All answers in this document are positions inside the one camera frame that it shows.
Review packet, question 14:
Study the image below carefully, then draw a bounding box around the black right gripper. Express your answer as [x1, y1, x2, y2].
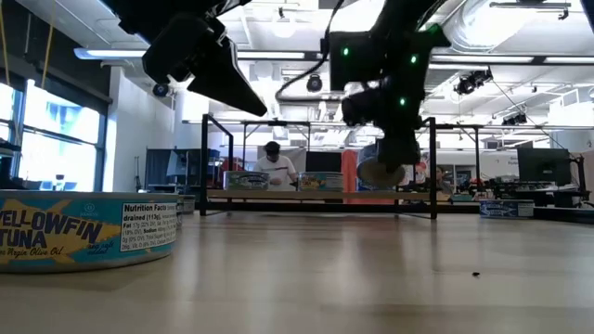
[370, 76, 426, 173]

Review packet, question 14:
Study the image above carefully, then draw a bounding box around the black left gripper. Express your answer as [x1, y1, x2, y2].
[141, 16, 268, 118]

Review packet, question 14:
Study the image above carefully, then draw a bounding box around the black aluminium table frame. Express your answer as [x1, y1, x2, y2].
[194, 201, 594, 225]

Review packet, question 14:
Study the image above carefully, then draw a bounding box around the black workstation desk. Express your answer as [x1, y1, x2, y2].
[484, 178, 593, 209]

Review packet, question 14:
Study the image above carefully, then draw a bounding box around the black distant rig frame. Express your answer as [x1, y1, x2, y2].
[435, 122, 486, 196]
[240, 119, 313, 159]

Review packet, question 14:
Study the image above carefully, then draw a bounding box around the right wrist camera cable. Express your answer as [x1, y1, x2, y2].
[275, 0, 347, 104]

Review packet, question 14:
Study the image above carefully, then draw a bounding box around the silver ventilation duct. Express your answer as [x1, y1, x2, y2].
[429, 0, 539, 55]

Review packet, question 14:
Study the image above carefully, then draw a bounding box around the orange cloth panel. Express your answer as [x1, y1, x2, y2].
[342, 149, 394, 205]

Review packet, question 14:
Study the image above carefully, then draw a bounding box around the large window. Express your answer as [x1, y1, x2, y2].
[0, 78, 109, 192]

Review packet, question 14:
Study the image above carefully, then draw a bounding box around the black frame wooden shelf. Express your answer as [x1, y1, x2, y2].
[200, 113, 452, 221]

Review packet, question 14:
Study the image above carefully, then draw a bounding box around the dark blue fish can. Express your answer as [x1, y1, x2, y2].
[175, 194, 198, 216]
[479, 199, 536, 220]
[355, 142, 408, 191]

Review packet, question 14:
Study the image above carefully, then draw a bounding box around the green mackerel can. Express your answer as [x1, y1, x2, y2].
[223, 170, 272, 192]

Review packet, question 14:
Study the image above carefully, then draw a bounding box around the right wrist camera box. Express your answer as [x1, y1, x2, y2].
[341, 87, 375, 127]

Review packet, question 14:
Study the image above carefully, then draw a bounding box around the black track spotlight cluster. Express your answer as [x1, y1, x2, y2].
[503, 110, 529, 126]
[454, 69, 494, 96]

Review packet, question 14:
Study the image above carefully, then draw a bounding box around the dark blue partition cabinet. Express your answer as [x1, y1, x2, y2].
[145, 147, 222, 196]

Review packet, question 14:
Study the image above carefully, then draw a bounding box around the black overhead beam with lights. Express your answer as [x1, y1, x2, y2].
[72, 45, 594, 65]

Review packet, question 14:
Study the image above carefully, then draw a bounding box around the teal yellowfin tuna can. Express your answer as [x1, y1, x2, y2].
[297, 171, 345, 193]
[0, 190, 179, 275]

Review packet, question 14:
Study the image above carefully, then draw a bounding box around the person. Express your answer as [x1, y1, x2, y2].
[252, 141, 299, 191]
[433, 165, 455, 195]

